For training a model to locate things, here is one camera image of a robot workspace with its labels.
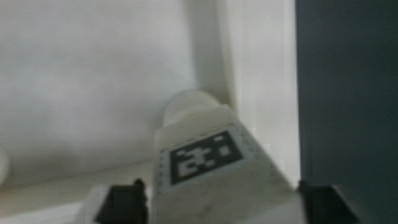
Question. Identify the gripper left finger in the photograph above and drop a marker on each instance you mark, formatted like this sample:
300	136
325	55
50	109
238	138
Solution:
116	205

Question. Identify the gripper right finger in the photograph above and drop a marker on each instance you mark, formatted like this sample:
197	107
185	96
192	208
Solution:
334	204

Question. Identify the white leg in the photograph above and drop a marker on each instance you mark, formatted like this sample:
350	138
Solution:
219	185

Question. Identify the white square tabletop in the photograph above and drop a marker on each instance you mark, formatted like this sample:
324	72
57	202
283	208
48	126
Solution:
100	58

